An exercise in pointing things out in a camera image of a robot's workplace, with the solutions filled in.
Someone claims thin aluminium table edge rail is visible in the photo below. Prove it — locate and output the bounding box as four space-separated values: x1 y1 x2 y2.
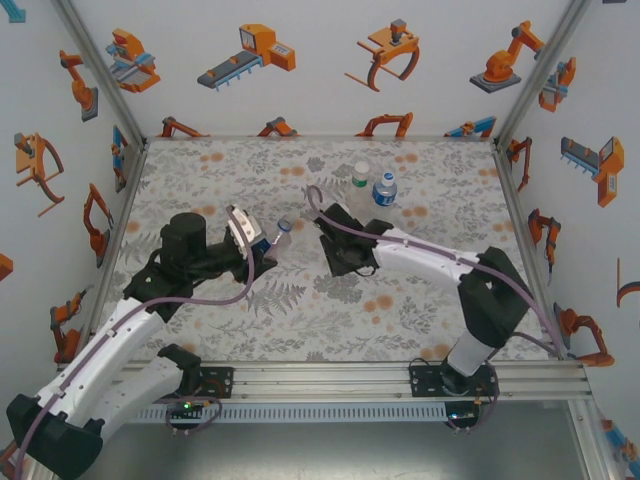
144 133 499 144

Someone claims blue label Pocari Sweat bottle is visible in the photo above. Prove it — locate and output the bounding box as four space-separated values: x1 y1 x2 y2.
371 170 399 208

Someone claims floral fern print tablecloth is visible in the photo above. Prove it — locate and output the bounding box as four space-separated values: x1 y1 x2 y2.
89 138 564 364

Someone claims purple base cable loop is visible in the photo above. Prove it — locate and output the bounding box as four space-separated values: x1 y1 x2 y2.
159 394 221 437
446 379 503 435

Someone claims aluminium table side rail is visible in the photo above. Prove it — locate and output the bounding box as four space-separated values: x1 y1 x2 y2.
492 144 569 361
82 141 150 351

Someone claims white slotted cable tray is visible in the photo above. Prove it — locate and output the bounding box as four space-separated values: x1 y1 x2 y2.
134 402 449 425

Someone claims aluminium frame post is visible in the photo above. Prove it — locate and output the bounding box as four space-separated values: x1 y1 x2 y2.
492 0 596 151
567 399 619 480
49 0 150 151

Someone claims clear bottle green leaf label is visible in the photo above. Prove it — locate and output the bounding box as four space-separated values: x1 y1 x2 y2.
348 160 374 214

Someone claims grooved aluminium mounting rail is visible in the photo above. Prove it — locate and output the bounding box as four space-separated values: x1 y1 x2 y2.
107 360 594 401

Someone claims clear bottle blue white label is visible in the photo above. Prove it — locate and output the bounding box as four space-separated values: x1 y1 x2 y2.
255 213 297 262

